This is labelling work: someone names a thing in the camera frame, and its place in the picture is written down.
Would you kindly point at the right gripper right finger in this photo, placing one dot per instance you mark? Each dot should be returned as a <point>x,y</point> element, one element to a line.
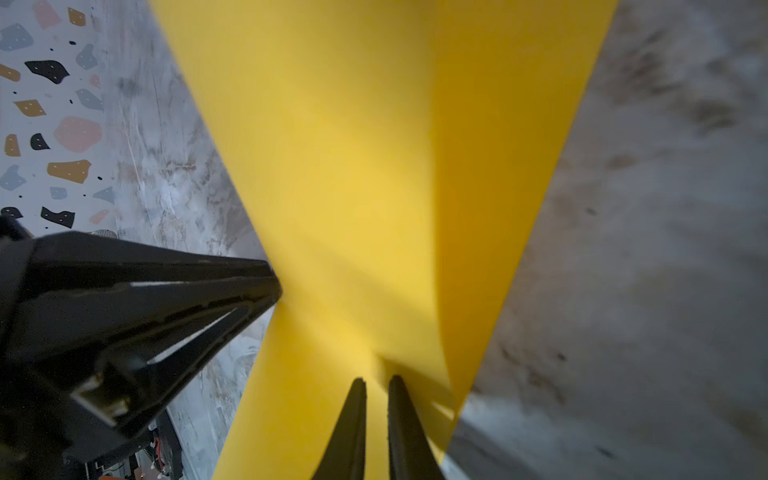
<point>410,455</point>

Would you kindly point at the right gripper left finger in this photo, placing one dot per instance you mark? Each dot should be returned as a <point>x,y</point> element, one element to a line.
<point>344,456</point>

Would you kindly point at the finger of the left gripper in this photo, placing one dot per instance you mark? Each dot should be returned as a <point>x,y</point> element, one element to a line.
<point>74,260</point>
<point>85,371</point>

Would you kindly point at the yellow square paper sheet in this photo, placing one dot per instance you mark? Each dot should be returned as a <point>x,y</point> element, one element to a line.
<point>392,157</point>

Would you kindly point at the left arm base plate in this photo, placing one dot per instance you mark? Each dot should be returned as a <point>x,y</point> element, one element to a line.
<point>154,454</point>

